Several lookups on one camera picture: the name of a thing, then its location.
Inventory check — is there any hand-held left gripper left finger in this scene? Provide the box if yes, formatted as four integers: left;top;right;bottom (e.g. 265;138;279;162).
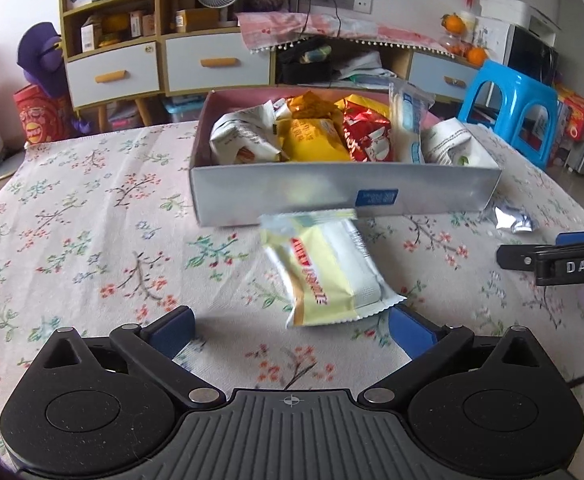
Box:
42;305;227;408

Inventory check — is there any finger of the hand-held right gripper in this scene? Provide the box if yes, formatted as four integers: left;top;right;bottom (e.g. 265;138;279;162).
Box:
496;243;541;274
554;228;584;249

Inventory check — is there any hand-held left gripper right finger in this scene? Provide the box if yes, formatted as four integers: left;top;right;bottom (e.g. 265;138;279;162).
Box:
362;305;544;408

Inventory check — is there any cream white snack packet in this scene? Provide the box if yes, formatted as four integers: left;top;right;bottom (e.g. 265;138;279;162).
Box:
259;208;408;330

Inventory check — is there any white and green snack packet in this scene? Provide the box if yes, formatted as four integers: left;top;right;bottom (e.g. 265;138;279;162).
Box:
422;117;501;167

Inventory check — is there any white and blue milk packet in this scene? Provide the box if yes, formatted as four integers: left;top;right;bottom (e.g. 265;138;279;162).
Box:
388;80;437;165

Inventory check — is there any pink and silver box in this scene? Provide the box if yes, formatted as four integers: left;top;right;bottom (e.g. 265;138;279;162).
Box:
188;89;503;229

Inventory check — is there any large red snack packet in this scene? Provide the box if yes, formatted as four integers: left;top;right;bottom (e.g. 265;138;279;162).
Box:
342;102;398;163

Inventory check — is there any white printed snack packet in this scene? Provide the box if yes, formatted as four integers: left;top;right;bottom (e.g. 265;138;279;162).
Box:
209;100;293;166

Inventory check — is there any large yellow snack packet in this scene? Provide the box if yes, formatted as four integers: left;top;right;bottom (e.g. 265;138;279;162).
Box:
277;117;353;163

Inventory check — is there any orange and silver snack packet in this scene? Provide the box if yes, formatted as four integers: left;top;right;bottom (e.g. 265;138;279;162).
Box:
287;91;343;121

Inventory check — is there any silver foil wrapper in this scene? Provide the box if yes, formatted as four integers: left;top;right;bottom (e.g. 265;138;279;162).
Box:
482;200;534;235

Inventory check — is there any orange printed box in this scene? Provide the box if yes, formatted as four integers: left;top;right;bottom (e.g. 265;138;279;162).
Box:
553;83;584;144

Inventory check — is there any blue plastic stool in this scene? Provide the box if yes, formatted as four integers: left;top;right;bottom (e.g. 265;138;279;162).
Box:
457;59;573;171

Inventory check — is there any black microwave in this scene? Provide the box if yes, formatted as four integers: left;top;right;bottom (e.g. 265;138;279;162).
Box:
502;25;559;86

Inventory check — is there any wooden media stand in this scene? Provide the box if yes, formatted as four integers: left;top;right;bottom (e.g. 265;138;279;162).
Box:
274;35;478;106

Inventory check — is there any clear storage bin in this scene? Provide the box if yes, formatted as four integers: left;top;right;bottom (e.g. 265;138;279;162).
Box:
164;97;208;124
108;102;143;131

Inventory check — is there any round white floor base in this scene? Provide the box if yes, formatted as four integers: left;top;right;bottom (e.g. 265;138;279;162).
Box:
0;150;28;184

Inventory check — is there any pile of folded cloths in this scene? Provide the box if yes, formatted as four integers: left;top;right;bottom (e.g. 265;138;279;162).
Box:
332;52;398;91

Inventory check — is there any red printed drum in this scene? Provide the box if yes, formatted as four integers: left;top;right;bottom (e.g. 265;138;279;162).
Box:
13;85;76;146

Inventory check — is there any tall wooden shelf cabinet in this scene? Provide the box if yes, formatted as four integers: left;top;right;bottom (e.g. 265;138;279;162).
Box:
58;0;166;134

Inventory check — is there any low wooden drawer cabinet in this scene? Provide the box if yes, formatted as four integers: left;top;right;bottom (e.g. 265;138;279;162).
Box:
158;27;278;124

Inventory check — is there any black bag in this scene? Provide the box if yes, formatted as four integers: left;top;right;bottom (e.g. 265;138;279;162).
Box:
277;37;333;85

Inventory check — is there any purple plush toy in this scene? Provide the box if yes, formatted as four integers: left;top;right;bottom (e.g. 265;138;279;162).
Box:
16;21;93;136

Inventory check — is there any small white box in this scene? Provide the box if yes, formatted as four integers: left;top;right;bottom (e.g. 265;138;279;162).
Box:
80;22;104;52

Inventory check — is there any brown cardboard box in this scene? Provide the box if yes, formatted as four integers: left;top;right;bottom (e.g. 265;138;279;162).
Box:
174;8;221;34

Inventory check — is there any pink fringed cloth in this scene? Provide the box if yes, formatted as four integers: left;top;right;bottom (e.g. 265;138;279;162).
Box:
236;10;456;56

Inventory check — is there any black power cable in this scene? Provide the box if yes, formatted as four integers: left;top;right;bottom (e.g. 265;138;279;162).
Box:
303;0;344;37

